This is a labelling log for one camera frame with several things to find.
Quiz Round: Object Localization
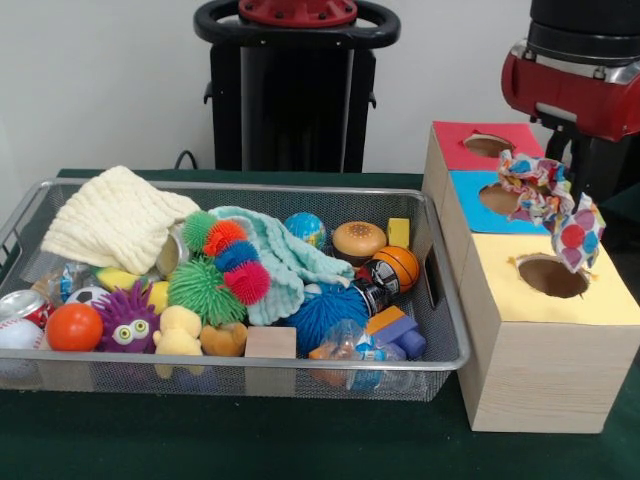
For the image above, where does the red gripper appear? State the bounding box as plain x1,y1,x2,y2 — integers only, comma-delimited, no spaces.
501,43,640,212

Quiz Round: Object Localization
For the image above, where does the colourful triangle print cloth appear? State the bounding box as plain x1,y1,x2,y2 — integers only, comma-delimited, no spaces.
497,148,607,275

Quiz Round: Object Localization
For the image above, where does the light blue fluffy cloth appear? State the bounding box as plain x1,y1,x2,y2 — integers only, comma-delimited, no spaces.
208,205,356,327

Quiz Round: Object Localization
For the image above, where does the cream muslin cloth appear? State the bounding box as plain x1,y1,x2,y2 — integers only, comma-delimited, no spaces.
41,164,201,276

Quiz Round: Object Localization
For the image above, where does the wooden three-hole box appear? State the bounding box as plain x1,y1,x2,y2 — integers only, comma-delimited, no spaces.
421,120,640,434

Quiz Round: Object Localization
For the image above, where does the silver mesh bin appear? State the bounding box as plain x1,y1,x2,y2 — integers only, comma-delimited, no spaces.
0,178,472,404

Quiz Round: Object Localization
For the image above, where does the dark green table cloth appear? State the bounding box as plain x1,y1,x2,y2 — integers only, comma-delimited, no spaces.
0,168,640,480
594,183,640,241

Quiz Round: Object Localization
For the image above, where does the orange toy basketball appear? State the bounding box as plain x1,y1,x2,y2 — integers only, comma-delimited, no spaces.
372,245,420,294

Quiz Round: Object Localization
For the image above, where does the toy hamburger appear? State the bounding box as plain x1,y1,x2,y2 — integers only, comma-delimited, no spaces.
332,221,389,269

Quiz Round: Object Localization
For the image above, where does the blue spiky rubber ball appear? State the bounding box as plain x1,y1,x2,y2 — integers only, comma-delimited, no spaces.
287,283,371,359

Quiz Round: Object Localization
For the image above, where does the multicoloured spiky caterpillar toy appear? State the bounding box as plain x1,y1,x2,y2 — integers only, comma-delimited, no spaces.
180,209,272,306

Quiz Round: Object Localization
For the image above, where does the green spiky rubber ball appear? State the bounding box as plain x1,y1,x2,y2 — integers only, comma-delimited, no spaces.
167,257,249,326

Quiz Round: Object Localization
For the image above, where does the yellow plush duck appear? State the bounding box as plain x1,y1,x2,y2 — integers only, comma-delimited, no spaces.
152,305,205,357

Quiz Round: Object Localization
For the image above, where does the purple spiky monster toy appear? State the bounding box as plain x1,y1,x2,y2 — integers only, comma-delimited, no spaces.
92,285,162,355

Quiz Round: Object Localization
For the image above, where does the orange smooth ball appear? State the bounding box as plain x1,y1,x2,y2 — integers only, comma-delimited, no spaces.
45,302,105,352

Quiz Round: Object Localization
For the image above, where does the white baseball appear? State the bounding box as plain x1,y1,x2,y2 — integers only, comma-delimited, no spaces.
0,317,46,351

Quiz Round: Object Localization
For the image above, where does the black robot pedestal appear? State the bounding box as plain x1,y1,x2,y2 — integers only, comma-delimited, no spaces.
193,0,401,174

